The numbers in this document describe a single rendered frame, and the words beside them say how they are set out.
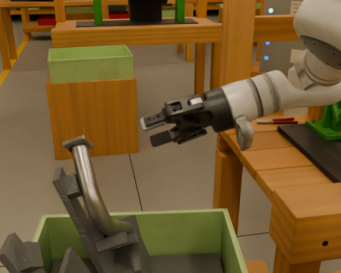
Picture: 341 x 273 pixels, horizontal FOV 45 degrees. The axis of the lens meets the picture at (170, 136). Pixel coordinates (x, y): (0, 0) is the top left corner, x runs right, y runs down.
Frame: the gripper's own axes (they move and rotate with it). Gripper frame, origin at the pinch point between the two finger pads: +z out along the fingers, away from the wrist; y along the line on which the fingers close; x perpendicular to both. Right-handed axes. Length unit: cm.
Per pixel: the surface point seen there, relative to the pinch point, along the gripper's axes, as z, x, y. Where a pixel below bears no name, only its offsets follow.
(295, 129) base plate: -46, -14, -80
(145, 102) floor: 17, -167, -338
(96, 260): 16.5, 16.7, -8.3
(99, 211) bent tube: 11.9, 10.1, -1.0
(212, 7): -191, -580, -808
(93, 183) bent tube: 11.5, 5.6, 0.7
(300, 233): -26, 22, -42
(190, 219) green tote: -1.2, 12.2, -27.4
